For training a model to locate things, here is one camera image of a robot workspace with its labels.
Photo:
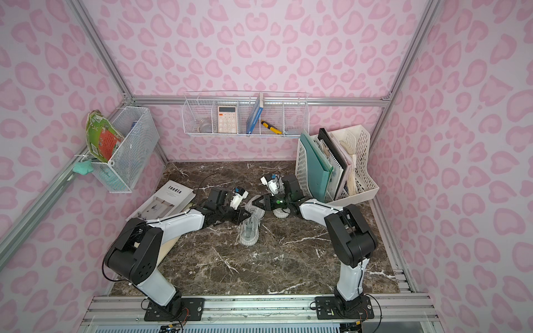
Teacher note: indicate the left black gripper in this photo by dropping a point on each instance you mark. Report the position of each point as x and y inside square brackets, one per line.
[235, 212]

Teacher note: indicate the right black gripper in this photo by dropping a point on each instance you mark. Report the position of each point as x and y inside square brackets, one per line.
[266, 200]

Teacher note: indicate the grey knit sneaker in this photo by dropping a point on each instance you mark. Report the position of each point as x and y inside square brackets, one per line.
[281, 213]
[249, 229]

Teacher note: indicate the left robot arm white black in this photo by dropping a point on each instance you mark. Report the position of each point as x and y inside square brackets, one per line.
[135, 252]

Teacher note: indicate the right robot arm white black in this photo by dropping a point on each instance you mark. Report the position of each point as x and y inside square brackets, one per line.
[352, 238]

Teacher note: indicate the teal folder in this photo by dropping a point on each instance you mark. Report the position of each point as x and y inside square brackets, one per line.
[318, 167]

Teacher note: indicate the white hardcover book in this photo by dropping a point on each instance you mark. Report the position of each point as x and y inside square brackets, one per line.
[170, 199]

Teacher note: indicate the cream orange thin book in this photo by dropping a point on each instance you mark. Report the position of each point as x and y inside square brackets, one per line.
[165, 249]

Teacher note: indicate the black clipboard folder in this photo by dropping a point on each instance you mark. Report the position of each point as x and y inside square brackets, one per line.
[341, 162]

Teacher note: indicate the white plastic file organizer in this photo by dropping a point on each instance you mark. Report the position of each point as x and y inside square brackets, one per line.
[361, 187]

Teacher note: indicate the yellow black utility knife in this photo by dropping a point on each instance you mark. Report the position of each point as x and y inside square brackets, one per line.
[273, 129]

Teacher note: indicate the clear glass bowl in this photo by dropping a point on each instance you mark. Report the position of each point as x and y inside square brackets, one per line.
[205, 126]

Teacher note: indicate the blue book in shelf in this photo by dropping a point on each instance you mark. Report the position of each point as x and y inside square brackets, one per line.
[256, 112]

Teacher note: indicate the white pink calculator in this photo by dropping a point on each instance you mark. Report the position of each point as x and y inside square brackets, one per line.
[227, 119]

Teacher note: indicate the green red snack bag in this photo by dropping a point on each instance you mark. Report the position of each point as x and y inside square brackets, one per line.
[102, 138]

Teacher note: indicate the mint green hook clip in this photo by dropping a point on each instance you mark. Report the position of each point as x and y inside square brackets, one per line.
[83, 168]

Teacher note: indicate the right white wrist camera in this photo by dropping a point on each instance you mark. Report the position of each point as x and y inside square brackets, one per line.
[272, 183]

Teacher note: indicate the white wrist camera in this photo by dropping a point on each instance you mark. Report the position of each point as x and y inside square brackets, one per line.
[239, 195]
[272, 183]

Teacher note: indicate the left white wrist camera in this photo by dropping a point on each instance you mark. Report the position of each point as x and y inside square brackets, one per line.
[239, 195]

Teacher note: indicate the white wire wall shelf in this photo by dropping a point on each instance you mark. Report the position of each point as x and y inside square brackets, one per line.
[288, 112]

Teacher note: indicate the white wire side basket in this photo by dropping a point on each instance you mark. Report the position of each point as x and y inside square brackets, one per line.
[122, 172]

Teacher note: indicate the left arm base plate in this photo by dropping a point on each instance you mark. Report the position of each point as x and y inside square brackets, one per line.
[181, 309]

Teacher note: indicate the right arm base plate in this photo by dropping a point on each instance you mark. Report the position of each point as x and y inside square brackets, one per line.
[335, 307]

